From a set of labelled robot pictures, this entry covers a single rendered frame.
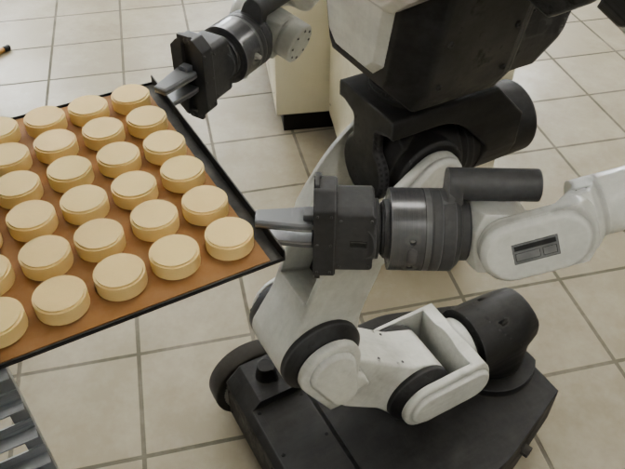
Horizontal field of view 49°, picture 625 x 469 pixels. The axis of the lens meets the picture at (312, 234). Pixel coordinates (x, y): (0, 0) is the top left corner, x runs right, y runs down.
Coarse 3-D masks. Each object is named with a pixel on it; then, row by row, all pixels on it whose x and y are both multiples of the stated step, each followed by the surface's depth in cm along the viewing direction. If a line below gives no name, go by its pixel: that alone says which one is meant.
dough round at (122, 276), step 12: (108, 264) 67; (120, 264) 67; (132, 264) 67; (144, 264) 67; (96, 276) 65; (108, 276) 65; (120, 276) 65; (132, 276) 65; (144, 276) 66; (96, 288) 66; (108, 288) 64; (120, 288) 64; (132, 288) 65; (108, 300) 66; (120, 300) 65
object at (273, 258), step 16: (160, 96) 93; (176, 112) 89; (176, 128) 88; (192, 128) 85; (192, 144) 85; (208, 160) 83; (224, 176) 79; (240, 192) 76; (240, 208) 76; (256, 240) 72; (272, 240) 71; (272, 256) 70; (208, 288) 67; (160, 304) 65; (80, 336) 62; (32, 352) 61; (0, 368) 60
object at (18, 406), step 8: (8, 392) 119; (16, 392) 120; (0, 400) 119; (8, 400) 120; (16, 400) 121; (0, 408) 120; (8, 408) 120; (16, 408) 120; (0, 416) 119; (8, 416) 119
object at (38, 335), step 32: (96, 160) 82; (160, 192) 78; (0, 224) 74; (64, 224) 74; (128, 224) 74; (192, 224) 74; (256, 256) 70; (32, 288) 67; (160, 288) 67; (192, 288) 67; (32, 320) 64; (96, 320) 64; (0, 352) 61
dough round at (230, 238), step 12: (216, 228) 70; (228, 228) 70; (240, 228) 70; (252, 228) 71; (216, 240) 69; (228, 240) 69; (240, 240) 69; (252, 240) 70; (216, 252) 69; (228, 252) 69; (240, 252) 69
